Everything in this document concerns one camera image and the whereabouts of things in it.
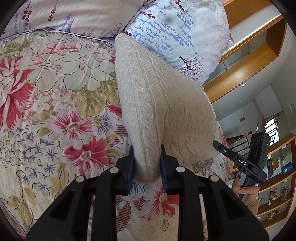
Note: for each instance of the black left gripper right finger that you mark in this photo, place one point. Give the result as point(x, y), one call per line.
point(208, 209)

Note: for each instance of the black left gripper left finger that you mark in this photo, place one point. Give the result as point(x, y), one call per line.
point(67, 217)

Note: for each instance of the beige cable knit sweater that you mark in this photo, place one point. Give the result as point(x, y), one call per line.
point(163, 110)

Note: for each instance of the person's right hand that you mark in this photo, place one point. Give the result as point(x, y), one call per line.
point(250, 191)

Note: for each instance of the blue box on shelf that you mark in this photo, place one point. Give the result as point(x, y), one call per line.
point(286, 168)

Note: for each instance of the wooden display shelf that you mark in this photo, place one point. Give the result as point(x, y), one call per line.
point(277, 193)

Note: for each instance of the floral quilt bedspread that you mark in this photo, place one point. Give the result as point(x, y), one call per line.
point(61, 118)

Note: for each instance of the blue lavender print pillow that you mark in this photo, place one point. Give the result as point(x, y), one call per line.
point(188, 35)

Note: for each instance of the pink pillow with green clover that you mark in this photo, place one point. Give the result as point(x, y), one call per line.
point(95, 19)

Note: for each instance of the wooden headboard frame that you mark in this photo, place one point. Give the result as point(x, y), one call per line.
point(258, 30)

